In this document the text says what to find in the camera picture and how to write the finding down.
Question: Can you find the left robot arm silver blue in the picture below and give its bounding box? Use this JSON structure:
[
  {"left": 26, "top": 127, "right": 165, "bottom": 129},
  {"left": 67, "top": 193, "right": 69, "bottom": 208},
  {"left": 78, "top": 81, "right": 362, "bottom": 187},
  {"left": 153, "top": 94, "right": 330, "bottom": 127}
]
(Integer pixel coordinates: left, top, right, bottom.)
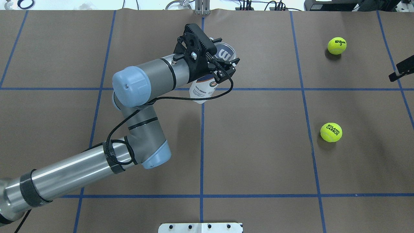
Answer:
[{"left": 1, "top": 52, "right": 240, "bottom": 227}]

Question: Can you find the Roland Garros tennis ball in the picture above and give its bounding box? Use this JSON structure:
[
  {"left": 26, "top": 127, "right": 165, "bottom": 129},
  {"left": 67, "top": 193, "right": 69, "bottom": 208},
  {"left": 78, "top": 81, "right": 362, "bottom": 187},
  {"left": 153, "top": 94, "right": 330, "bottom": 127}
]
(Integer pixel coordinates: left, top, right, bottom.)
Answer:
[{"left": 320, "top": 122, "right": 343, "bottom": 143}]

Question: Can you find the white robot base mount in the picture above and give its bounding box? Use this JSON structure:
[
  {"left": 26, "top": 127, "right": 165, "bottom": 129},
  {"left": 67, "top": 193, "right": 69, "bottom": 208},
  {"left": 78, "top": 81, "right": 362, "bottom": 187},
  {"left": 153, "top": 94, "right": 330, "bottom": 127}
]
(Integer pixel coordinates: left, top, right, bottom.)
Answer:
[{"left": 158, "top": 222, "right": 244, "bottom": 233}]

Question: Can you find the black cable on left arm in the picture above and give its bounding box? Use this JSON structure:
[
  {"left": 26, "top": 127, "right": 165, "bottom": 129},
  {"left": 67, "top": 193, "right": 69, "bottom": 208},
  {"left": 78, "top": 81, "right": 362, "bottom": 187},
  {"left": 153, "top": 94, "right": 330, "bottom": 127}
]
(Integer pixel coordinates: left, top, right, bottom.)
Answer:
[{"left": 106, "top": 60, "right": 234, "bottom": 166}]

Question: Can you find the brown paper table mat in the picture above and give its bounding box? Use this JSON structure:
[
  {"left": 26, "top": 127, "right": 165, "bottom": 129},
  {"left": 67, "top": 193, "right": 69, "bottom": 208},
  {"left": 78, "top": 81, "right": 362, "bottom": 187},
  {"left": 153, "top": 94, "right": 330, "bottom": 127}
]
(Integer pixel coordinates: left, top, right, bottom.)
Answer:
[{"left": 1, "top": 9, "right": 413, "bottom": 233}]

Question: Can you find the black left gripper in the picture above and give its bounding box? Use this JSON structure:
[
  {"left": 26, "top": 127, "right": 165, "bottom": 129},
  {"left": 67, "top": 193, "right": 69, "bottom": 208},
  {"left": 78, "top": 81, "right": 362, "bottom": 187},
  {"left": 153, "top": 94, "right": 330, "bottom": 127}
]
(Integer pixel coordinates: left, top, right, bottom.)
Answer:
[{"left": 186, "top": 52, "right": 240, "bottom": 83}]

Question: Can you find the Wilson tennis ball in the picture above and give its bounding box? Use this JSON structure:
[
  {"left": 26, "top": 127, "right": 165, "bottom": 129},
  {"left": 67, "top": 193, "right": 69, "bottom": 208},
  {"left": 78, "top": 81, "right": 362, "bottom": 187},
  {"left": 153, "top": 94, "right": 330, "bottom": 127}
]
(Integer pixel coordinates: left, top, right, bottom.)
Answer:
[{"left": 327, "top": 37, "right": 347, "bottom": 55}]

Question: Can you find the blue tape roll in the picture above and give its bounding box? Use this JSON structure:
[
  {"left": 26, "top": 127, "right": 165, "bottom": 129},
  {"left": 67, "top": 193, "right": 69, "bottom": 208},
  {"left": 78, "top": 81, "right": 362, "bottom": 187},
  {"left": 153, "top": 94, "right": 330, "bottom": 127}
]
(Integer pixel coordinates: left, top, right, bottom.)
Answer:
[{"left": 17, "top": 0, "right": 36, "bottom": 10}]

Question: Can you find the clear tennis ball tube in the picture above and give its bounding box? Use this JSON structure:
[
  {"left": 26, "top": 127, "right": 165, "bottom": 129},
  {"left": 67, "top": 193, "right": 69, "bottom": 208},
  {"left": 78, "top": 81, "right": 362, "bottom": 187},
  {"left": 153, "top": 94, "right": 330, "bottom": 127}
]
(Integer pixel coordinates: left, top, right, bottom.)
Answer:
[{"left": 189, "top": 42, "right": 236, "bottom": 99}]

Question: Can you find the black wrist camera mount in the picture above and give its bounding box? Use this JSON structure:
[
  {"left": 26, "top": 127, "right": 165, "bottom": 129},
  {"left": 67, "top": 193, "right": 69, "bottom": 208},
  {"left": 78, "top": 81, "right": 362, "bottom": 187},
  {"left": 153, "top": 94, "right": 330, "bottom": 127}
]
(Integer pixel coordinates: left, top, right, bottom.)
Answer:
[{"left": 172, "top": 23, "right": 217, "bottom": 62}]

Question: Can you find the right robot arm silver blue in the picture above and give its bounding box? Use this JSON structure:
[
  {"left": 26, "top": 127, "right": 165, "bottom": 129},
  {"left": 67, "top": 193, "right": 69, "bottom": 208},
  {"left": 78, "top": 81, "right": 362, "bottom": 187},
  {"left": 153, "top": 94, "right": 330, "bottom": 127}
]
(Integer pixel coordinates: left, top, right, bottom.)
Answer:
[{"left": 388, "top": 55, "right": 414, "bottom": 82}]

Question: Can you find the aluminium frame post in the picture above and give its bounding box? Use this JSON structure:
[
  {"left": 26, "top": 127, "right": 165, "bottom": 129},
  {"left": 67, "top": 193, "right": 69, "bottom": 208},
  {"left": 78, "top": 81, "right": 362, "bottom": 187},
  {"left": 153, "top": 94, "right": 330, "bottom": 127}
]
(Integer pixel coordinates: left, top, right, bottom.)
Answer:
[{"left": 194, "top": 0, "right": 211, "bottom": 16}]

